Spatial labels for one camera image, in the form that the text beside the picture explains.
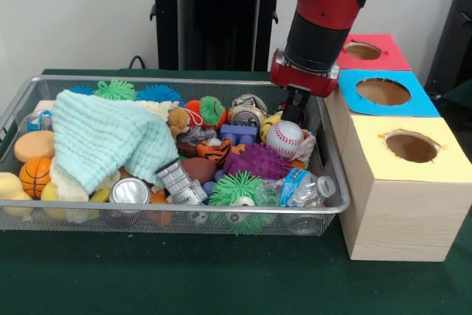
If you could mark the clear shallow bin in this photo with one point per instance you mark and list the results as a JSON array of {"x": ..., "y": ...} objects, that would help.
[{"x": 324, "y": 215}]

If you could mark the large blue spiky ball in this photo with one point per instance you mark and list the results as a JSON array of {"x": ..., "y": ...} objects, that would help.
[{"x": 158, "y": 92}]

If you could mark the pale orange round sponge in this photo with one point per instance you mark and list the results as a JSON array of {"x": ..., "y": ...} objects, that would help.
[{"x": 34, "y": 145}]

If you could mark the crushed plastic water bottle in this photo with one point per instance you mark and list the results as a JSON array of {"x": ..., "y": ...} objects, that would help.
[{"x": 308, "y": 188}]

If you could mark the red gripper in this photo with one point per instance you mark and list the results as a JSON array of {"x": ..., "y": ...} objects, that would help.
[{"x": 302, "y": 80}]

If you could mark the dark green table cloth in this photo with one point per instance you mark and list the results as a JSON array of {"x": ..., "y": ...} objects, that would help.
[{"x": 184, "y": 278}]

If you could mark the white baseball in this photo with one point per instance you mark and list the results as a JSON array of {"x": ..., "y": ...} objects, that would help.
[{"x": 285, "y": 139}]

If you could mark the mint green knitted cloth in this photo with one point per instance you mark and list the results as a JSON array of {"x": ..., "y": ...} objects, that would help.
[{"x": 103, "y": 138}]

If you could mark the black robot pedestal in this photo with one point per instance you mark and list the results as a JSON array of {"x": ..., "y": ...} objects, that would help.
[{"x": 214, "y": 20}]

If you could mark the small orange basketball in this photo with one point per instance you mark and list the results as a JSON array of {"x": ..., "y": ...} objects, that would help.
[{"x": 35, "y": 176}]

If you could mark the green spiky ball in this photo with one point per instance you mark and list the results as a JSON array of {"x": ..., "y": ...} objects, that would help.
[{"x": 236, "y": 189}]

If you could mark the purple spiky ball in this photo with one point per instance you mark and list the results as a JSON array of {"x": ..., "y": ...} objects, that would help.
[{"x": 258, "y": 161}]

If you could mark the green fuzzy monster toy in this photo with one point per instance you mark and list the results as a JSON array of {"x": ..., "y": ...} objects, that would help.
[{"x": 116, "y": 90}]

